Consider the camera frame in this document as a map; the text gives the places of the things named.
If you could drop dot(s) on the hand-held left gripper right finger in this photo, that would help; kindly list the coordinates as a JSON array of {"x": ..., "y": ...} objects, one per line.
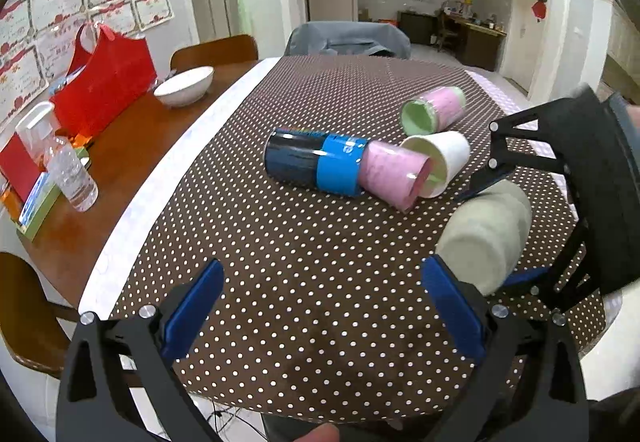
[{"x": 454, "y": 304}]

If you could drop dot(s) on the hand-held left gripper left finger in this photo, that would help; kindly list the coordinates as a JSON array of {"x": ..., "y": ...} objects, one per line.
[{"x": 196, "y": 304}]

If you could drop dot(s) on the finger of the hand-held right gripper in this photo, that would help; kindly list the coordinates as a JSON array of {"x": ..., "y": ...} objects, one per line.
[
  {"x": 489, "y": 178},
  {"x": 525, "y": 278}
]

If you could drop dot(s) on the grey paper cup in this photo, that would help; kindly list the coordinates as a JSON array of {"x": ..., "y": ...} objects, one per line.
[{"x": 485, "y": 237}]

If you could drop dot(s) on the white paper cup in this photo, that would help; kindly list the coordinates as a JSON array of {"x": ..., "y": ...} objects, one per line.
[{"x": 447, "y": 154}]

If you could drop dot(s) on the pink cup with green inside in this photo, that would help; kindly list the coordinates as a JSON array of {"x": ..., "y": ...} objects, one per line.
[{"x": 442, "y": 104}]

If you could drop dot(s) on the blue cup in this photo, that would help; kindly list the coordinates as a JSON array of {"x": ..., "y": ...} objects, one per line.
[{"x": 342, "y": 164}]

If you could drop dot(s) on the black cup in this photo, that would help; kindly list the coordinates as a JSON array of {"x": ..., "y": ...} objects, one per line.
[{"x": 292, "y": 157}]

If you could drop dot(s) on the person's left hand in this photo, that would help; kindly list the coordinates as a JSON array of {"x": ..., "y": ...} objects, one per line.
[{"x": 320, "y": 434}]

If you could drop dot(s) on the white table cover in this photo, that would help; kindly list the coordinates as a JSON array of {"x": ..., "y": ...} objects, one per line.
[{"x": 150, "y": 192}]

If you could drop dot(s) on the brown polka-dot tablecloth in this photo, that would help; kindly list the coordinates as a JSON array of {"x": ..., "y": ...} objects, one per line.
[{"x": 310, "y": 262}]

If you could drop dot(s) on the white cabinet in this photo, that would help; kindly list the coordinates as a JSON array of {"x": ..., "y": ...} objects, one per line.
[{"x": 617, "y": 37}]

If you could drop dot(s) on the dark wooden desk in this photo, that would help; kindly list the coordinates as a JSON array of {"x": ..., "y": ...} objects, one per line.
[{"x": 475, "y": 39}]

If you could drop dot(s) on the white door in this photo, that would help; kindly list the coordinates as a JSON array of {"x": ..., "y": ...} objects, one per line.
[{"x": 520, "y": 42}]

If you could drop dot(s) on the dark desk chair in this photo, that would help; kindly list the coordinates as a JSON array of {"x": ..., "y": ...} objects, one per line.
[{"x": 446, "y": 34}]

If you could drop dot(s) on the wooden chair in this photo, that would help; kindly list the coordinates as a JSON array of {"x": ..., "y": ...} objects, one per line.
[
  {"x": 215, "y": 51},
  {"x": 27, "y": 307}
]

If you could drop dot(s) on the red door decoration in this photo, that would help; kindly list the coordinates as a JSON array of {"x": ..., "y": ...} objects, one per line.
[{"x": 539, "y": 11}]

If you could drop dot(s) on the clear plastic water bottle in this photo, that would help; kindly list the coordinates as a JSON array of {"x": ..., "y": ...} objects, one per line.
[{"x": 72, "y": 179}]

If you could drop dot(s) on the green tissue box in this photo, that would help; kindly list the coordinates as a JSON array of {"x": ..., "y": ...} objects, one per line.
[{"x": 40, "y": 207}]

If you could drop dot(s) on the grey covered armchair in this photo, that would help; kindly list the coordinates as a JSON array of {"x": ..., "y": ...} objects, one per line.
[{"x": 345, "y": 39}]

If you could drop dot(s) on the white bowl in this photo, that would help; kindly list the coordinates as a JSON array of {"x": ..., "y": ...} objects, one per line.
[{"x": 184, "y": 84}]

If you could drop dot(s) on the red box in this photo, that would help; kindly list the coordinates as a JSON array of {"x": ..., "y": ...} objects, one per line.
[{"x": 20, "y": 162}]

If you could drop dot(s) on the red gift bag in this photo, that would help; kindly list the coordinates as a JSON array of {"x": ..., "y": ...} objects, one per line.
[{"x": 107, "y": 82}]

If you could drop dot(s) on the clear container with white lid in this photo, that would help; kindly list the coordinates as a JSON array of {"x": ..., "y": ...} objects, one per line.
[{"x": 35, "y": 122}]

